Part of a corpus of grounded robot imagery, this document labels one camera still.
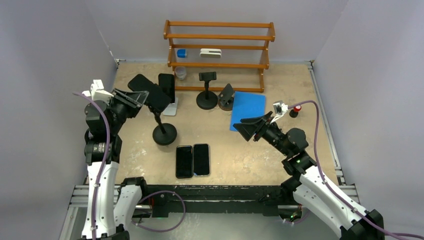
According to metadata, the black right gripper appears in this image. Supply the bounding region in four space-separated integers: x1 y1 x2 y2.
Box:
233 111 291 156

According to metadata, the red capped black bottle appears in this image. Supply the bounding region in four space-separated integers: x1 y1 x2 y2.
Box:
289 105 302 118

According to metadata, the black phone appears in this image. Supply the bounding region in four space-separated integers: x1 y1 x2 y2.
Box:
158 73 176 104
127 74 171 113
193 143 210 176

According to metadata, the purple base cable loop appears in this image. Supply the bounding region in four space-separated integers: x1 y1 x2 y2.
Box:
130 190 186 233

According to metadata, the white rectangular device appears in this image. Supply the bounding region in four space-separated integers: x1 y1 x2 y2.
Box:
199 48 222 59

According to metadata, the black phone on white stand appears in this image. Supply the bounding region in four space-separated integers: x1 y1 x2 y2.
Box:
158 73 176 104

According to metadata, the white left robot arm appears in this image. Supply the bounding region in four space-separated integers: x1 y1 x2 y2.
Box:
78 89 149 240

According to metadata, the black round-base phone stand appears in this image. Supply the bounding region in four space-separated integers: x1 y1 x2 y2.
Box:
196 71 218 110

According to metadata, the white folding phone stand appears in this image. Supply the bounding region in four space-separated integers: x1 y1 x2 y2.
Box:
162 97 179 116

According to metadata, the blue small box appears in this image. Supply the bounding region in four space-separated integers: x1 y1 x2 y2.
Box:
176 48 188 59

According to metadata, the blue rectangular mat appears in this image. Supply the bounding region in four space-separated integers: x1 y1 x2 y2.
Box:
229 91 266 132

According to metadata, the black smartphone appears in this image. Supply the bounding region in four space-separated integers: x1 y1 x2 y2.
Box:
175 145 194 179

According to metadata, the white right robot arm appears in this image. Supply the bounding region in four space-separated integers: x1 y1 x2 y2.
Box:
233 112 385 240

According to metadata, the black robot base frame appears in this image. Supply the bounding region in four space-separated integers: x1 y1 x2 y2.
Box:
135 184 302 218

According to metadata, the orange wooden shelf rack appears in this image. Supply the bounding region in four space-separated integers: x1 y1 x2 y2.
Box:
163 20 276 93

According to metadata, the clear plastic cup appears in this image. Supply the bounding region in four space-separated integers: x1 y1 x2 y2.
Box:
174 66 187 81

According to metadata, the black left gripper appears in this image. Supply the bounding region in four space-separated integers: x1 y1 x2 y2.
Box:
105 88 148 135

